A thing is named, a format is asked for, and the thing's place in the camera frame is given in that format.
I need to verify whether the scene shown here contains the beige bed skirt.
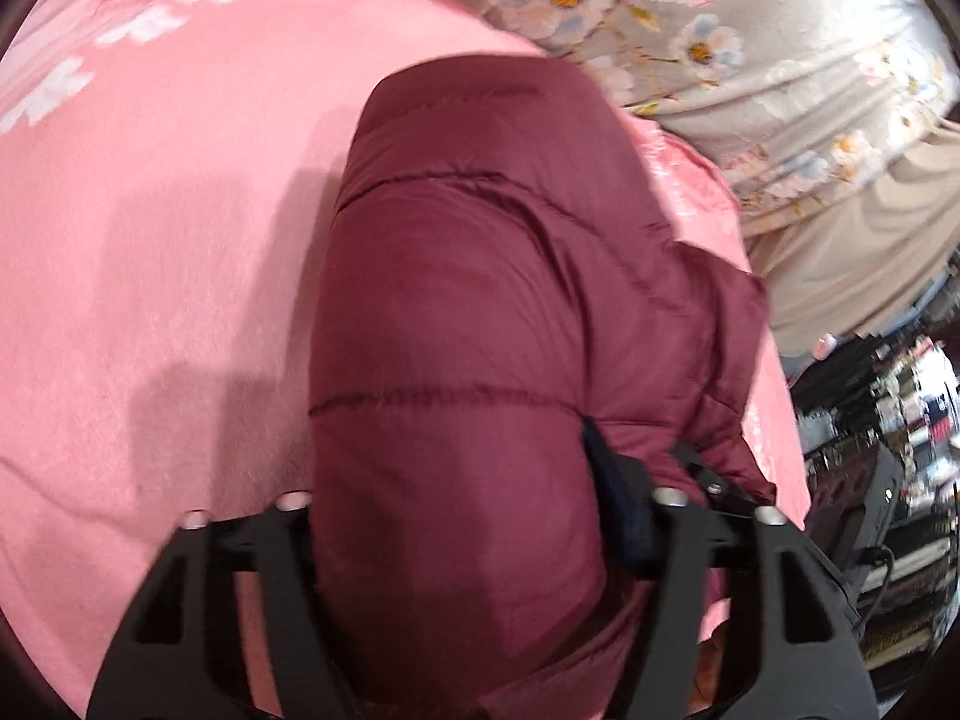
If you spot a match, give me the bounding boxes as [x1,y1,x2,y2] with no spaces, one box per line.
[747,121,958,358]

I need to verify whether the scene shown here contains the pink fleece blanket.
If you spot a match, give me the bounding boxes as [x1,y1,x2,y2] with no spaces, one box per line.
[2,0,811,718]

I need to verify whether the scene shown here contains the grey floral bed sheet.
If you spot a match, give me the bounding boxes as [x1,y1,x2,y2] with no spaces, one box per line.
[462,0,958,236]

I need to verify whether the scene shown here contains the maroon puffer jacket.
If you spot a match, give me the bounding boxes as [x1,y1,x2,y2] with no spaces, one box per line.
[309,55,775,718]

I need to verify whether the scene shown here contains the cluttered dark dresser shelf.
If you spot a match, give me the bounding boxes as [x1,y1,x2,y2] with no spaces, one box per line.
[791,262,958,702]

